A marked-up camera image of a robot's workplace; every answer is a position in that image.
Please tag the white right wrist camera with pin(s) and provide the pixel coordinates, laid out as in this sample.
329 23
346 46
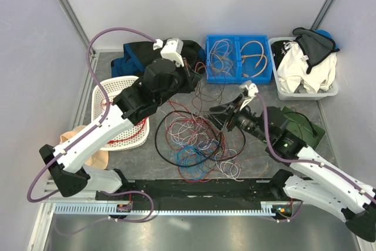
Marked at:
249 91

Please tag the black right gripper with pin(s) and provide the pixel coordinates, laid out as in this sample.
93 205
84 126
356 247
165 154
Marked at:
230 109

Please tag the white cloth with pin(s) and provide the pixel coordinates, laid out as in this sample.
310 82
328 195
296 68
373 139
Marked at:
292 69

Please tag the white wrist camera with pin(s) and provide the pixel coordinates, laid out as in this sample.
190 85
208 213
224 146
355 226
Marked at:
171 50
249 91

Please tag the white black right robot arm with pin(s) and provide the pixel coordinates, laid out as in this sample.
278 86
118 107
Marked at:
311 178

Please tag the blue plastic bin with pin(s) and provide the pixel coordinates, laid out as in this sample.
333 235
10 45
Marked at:
238 58

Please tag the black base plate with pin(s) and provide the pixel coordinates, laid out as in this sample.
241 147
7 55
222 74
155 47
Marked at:
214 193

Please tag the slotted cable duct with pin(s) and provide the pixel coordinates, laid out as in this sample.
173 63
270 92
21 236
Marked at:
265 209

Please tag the white perforated basket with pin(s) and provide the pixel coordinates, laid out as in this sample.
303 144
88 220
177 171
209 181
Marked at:
131 138

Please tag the grey laundry basket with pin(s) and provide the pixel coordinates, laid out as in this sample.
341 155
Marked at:
300 94

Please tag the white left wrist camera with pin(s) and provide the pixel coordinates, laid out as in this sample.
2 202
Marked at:
171 50

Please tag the grey black cloth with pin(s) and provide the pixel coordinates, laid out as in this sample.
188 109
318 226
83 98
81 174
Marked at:
315 46

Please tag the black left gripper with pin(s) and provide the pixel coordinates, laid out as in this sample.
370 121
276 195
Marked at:
192 77

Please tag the black blue jacket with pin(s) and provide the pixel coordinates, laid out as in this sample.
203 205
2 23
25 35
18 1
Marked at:
138 54

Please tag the beige bucket hat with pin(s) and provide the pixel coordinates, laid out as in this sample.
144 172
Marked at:
98 160

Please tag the green plastic tray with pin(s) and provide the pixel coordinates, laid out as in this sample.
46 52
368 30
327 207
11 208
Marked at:
303 128

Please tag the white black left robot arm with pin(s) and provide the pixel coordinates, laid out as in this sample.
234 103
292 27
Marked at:
66 162

